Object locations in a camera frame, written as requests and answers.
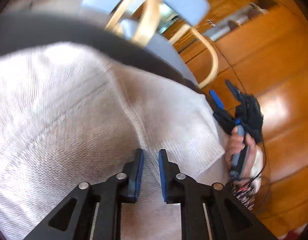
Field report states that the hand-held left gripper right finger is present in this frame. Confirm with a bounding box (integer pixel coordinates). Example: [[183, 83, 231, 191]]
[[158, 149, 279, 240]]

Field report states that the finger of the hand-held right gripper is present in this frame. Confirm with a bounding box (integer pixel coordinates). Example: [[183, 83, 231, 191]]
[[225, 79, 245, 104], [209, 89, 224, 111]]

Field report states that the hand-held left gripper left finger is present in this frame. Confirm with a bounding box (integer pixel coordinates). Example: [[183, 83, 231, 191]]
[[23, 149, 144, 240]]

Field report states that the beige knit sweater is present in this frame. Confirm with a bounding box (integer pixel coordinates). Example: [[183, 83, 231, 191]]
[[0, 40, 226, 240]]

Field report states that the person's right hand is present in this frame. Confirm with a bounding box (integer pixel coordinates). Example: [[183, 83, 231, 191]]
[[225, 127, 258, 177]]

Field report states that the wooden cabinet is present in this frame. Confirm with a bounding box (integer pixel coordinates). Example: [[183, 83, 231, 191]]
[[169, 0, 308, 98]]

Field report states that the grey upholstered wooden armchair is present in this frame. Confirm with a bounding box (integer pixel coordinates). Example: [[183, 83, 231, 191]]
[[104, 0, 219, 88]]

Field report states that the black leather ottoman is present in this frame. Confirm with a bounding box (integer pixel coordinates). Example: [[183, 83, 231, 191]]
[[0, 11, 203, 90]]

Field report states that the black cable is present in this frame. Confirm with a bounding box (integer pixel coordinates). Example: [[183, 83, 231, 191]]
[[225, 115, 271, 217]]

